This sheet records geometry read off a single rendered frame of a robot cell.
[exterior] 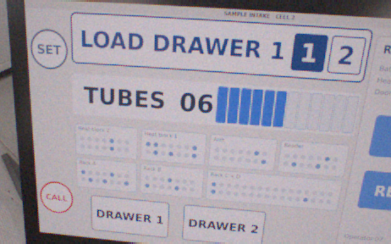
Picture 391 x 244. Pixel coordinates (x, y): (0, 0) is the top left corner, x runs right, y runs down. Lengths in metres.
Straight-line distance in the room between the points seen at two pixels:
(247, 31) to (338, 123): 0.13
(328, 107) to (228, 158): 0.12
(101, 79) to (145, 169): 0.11
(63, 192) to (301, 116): 0.28
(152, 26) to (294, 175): 0.22
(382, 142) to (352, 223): 0.10
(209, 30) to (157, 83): 0.07
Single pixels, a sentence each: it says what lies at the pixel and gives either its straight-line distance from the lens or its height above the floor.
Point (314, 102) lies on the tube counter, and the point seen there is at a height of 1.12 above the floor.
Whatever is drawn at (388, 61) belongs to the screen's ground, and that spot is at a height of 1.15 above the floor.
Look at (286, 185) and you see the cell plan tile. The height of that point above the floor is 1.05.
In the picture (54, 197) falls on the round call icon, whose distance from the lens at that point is 0.38.
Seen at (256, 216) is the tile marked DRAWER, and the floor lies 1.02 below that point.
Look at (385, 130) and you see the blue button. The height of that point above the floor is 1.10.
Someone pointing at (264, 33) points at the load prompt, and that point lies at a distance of 0.29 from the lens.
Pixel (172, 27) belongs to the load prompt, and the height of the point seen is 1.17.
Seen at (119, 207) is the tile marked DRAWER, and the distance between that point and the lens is 0.35.
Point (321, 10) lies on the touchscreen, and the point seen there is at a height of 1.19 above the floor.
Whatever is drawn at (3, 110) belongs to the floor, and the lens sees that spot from 2.13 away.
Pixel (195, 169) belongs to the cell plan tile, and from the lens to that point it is 0.31.
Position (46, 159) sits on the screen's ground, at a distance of 0.36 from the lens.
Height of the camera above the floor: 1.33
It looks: 53 degrees down
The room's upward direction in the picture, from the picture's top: straight up
